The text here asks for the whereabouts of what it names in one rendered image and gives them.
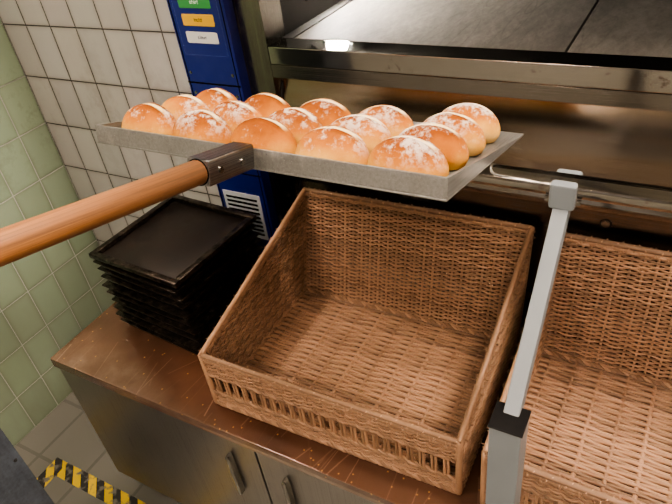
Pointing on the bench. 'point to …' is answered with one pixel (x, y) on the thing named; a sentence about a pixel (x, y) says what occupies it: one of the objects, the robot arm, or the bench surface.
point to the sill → (481, 63)
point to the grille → (248, 209)
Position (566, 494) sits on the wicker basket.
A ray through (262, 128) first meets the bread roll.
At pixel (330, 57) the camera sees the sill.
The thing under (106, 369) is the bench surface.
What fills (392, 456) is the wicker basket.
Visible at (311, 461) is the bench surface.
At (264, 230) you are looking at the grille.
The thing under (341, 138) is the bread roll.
